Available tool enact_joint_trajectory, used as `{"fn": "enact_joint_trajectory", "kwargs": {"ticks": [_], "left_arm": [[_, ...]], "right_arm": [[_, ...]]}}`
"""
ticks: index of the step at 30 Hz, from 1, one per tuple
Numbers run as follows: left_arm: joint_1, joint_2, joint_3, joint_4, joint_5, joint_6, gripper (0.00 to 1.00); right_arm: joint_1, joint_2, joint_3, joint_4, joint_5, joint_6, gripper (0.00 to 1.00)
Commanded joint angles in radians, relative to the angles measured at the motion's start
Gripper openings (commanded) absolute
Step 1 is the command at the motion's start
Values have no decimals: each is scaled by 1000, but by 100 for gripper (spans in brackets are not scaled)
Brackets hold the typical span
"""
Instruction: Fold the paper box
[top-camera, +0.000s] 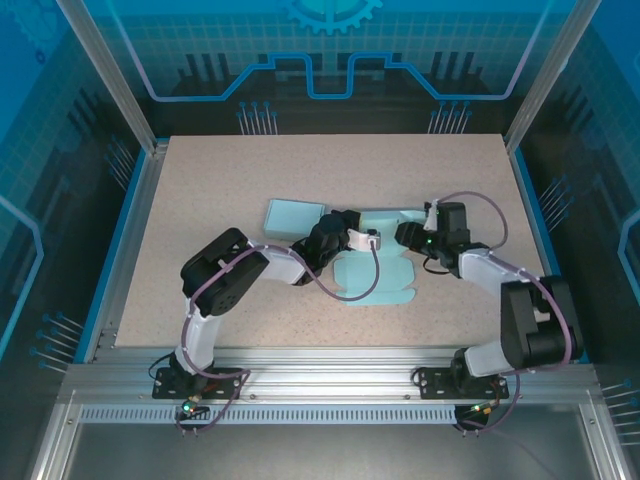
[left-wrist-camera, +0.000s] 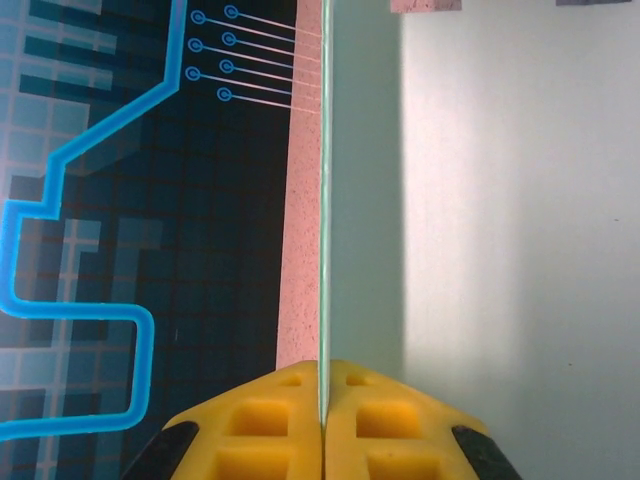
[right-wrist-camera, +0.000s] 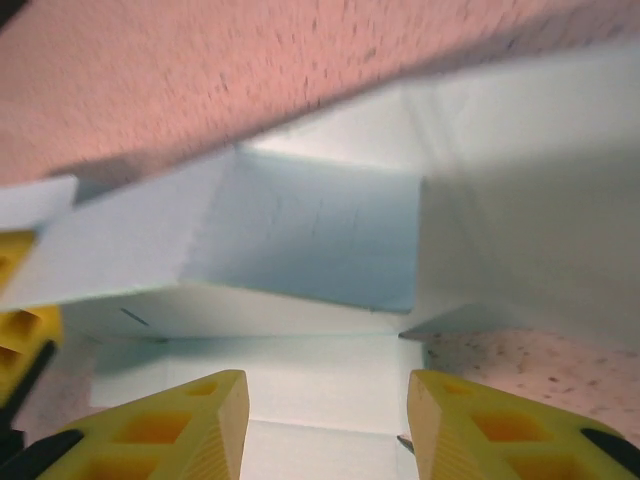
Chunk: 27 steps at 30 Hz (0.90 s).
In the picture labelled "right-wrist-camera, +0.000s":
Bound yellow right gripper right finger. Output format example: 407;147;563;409
407;369;640;480

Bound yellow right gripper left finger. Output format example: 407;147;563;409
19;369;250;480

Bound teal paper box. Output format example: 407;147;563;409
0;39;640;480

